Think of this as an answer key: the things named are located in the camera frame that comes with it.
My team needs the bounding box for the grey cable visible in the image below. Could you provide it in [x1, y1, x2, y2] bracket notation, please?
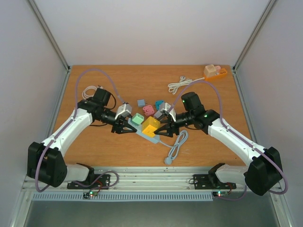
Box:
[158, 129, 189, 165]

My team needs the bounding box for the white 66W usb charger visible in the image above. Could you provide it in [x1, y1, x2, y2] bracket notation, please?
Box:
[153, 110, 165, 120]

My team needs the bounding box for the yellow cube socket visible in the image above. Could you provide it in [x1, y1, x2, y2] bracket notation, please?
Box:
[141, 116, 160, 138]

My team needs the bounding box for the grey blue strip base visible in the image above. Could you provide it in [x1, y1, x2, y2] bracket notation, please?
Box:
[128, 118, 160, 144]

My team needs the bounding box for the green small plug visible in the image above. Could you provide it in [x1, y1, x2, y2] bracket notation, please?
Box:
[131, 113, 144, 125]

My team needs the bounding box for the pink plug adapter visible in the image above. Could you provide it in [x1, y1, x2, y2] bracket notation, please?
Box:
[143, 105, 155, 117]

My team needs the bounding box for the teal plug adapter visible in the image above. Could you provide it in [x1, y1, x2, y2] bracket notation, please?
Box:
[155, 100, 165, 110]

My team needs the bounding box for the light blue usb charger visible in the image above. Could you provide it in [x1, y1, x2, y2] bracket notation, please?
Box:
[137, 99, 148, 108]

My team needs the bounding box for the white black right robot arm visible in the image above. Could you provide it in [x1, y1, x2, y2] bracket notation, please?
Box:
[154, 92, 283, 196]

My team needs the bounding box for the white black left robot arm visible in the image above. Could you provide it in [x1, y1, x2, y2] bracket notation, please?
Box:
[27, 88, 137, 188]

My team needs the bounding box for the beige cube plug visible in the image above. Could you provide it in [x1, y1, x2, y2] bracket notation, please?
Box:
[204, 64, 217, 77]

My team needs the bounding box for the pink small plug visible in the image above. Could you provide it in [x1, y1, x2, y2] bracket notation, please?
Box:
[215, 65, 221, 71]

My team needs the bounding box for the orange power strip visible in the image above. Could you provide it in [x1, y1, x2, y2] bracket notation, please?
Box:
[204, 68, 227, 82]

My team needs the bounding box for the left controller board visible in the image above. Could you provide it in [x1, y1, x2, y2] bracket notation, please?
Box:
[82, 192, 98, 199]

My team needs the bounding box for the controller board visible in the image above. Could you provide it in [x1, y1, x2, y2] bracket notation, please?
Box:
[213, 191, 231, 197]
[82, 192, 98, 199]

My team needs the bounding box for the right controller board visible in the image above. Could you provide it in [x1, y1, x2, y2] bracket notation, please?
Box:
[213, 191, 231, 197]

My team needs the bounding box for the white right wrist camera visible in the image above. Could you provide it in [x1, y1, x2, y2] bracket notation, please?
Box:
[157, 103, 177, 122]

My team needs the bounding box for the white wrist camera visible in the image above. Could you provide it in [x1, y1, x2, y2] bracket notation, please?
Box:
[157, 103, 177, 122]
[115, 103, 132, 120]

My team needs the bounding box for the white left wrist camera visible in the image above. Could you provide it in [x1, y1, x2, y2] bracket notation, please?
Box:
[115, 103, 132, 120]

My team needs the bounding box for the white power strip cord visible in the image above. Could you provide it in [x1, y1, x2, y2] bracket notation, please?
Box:
[81, 85, 100, 100]

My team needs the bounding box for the white coiled cable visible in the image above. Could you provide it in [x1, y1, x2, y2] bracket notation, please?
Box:
[167, 75, 205, 95]

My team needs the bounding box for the aluminium rail frame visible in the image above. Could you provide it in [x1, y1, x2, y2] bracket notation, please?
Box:
[9, 66, 294, 227]

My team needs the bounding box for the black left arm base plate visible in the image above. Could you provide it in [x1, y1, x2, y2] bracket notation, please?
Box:
[67, 174, 111, 190]

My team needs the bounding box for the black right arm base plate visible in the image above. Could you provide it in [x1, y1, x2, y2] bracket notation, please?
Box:
[188, 174, 237, 190]

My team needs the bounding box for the grey slotted cable duct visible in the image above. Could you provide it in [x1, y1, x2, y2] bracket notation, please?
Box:
[32, 192, 213, 202]

